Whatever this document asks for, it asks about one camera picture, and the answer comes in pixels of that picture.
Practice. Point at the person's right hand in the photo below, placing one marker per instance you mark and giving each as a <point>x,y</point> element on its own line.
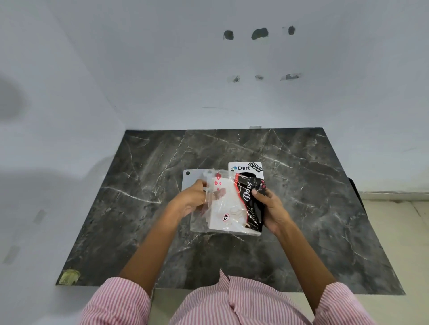
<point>273,211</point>

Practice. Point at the person's left hand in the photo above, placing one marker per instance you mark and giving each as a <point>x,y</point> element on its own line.
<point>186,201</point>

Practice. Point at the person's left thumb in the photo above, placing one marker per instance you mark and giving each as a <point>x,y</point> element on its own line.
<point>218,193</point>

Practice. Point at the person's right thumb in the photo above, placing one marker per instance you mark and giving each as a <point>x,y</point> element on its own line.
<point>259,192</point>

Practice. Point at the white phone case lips print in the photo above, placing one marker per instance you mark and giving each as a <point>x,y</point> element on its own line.
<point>229,211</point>

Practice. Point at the clear plastic bag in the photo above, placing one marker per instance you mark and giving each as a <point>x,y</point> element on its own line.
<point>207,221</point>

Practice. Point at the person's right forearm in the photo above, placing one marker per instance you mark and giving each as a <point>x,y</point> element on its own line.
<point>301,264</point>

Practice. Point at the person's left forearm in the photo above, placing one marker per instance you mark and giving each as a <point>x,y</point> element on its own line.
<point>157,247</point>

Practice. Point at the white card with blue logo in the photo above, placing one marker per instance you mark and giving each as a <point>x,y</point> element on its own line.
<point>243,167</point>

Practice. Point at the light grey flat board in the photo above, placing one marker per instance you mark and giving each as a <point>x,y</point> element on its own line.
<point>190,177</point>

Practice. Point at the pink striped shirt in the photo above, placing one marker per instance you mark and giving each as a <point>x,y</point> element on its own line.
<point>234,301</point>

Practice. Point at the yellow sticker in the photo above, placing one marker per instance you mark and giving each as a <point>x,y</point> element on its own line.
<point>69,277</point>

